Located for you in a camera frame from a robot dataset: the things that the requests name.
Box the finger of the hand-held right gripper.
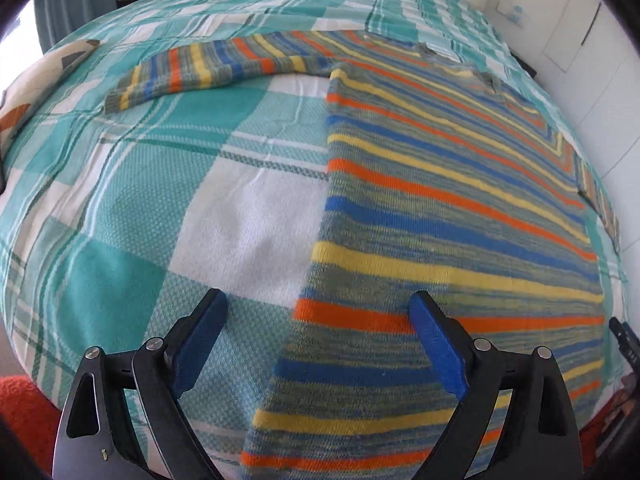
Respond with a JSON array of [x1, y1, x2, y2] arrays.
[[609, 317, 640, 362]]

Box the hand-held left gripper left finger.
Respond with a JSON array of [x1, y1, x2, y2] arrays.
[[51, 288, 236, 480]]

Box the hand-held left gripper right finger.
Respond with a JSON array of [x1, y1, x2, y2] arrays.
[[407, 290, 583, 480]]

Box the striped knit sweater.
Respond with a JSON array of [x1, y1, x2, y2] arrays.
[[104, 30, 621, 480]]

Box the teal plaid blanket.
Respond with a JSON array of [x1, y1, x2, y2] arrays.
[[0, 0, 632, 480]]

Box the orange rug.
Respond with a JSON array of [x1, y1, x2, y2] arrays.
[[0, 375, 61, 476]]

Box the patterned cushion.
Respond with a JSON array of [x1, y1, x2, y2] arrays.
[[0, 40, 101, 161]]

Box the blue curtain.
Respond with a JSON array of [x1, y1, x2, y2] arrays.
[[35, 0, 131, 56]]

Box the wall outlet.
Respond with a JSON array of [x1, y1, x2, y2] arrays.
[[495, 0, 526, 26]]

